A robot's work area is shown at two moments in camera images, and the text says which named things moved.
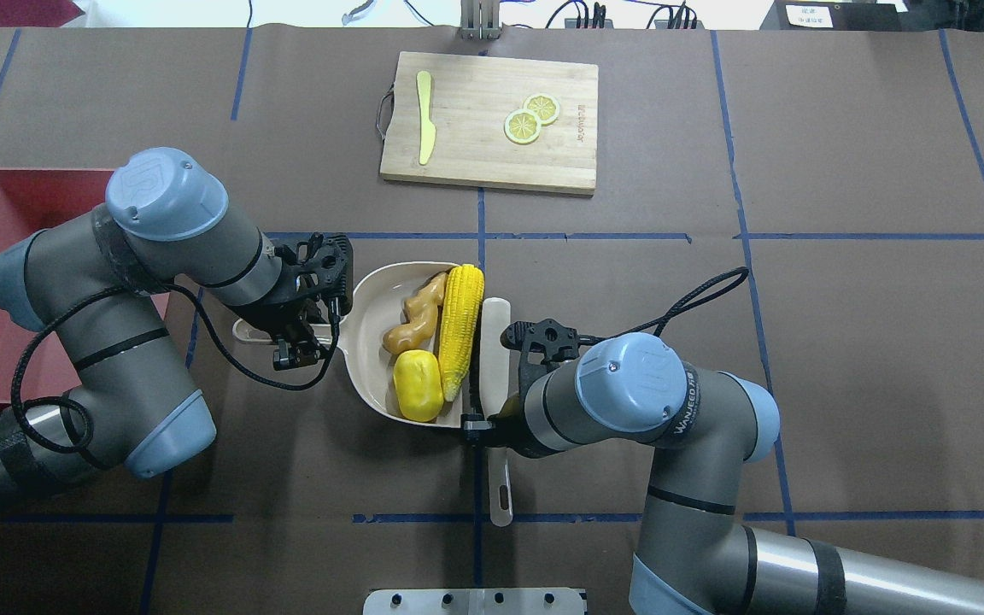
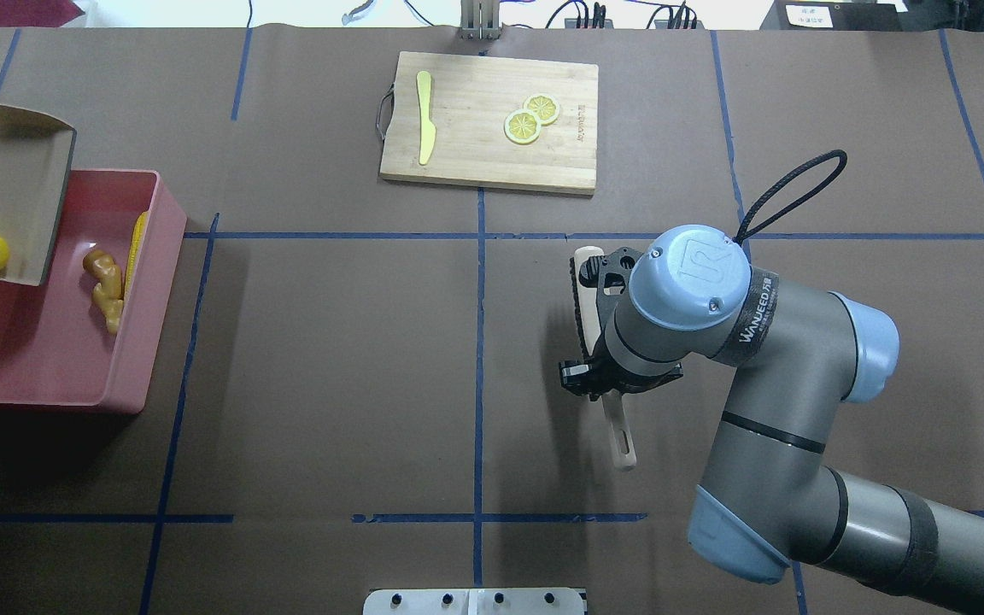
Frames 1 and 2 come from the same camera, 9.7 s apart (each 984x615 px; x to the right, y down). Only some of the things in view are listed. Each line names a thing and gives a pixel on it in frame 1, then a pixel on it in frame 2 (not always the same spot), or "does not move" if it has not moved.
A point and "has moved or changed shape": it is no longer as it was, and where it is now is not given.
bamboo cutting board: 471,98 does not move
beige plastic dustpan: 381,295 to 12,167
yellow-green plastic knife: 427,131 does not move
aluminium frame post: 480,20 does not move
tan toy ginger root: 421,313 has moved or changed shape
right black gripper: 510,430 to 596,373
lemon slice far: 545,106 does not move
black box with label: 813,15 does not move
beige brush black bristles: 494,367 to 621,440
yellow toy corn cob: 461,311 has moved or changed shape
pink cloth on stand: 11,13 does not move
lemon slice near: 523,126 does not move
